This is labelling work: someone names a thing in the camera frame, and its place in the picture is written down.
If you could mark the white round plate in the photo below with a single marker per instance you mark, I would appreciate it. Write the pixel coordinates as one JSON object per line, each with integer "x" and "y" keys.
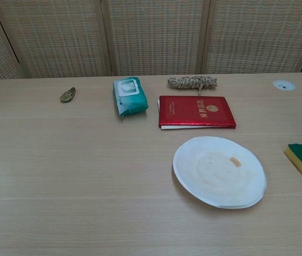
{"x": 215, "y": 176}

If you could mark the green wet wipes pack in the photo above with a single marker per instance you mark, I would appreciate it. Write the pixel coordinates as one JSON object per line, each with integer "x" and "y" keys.
{"x": 129, "y": 97}

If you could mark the red certificate booklet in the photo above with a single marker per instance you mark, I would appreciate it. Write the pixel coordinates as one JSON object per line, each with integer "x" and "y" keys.
{"x": 193, "y": 110}

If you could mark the olive green correction tape dispenser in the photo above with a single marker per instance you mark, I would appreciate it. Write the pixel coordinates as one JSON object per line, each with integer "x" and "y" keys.
{"x": 68, "y": 95}

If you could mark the woven folding screen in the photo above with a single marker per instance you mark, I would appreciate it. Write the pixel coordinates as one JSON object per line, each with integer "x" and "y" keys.
{"x": 151, "y": 37}

